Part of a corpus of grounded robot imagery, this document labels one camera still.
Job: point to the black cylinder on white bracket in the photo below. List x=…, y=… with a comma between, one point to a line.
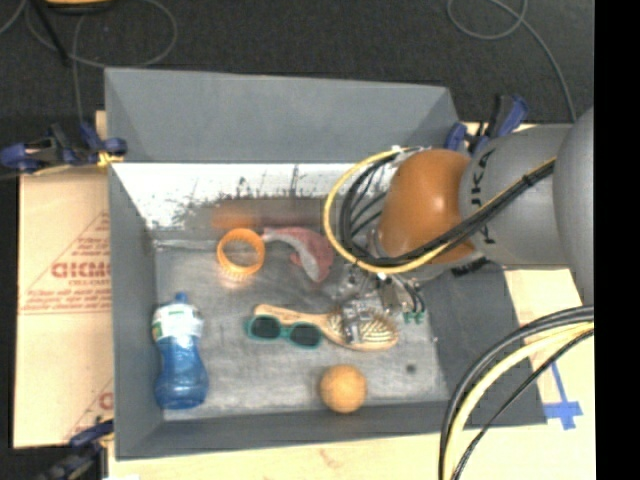
x=468, y=267

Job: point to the pink and white cloth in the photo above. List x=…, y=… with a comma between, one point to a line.
x=315, y=253

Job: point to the wooden hairbrush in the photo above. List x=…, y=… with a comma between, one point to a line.
x=295, y=315

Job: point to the blue plastic bottle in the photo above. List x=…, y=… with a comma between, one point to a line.
x=180, y=368

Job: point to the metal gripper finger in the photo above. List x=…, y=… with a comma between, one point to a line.
x=354, y=332
x=359, y=311

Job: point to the green sunglasses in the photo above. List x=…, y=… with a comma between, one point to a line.
x=264, y=329

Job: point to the brown cardboard board red print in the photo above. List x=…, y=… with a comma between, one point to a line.
x=55, y=368

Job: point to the grey metal bin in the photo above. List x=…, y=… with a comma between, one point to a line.
x=250, y=118

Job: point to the tan cork ball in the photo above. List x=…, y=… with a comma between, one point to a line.
x=343, y=389

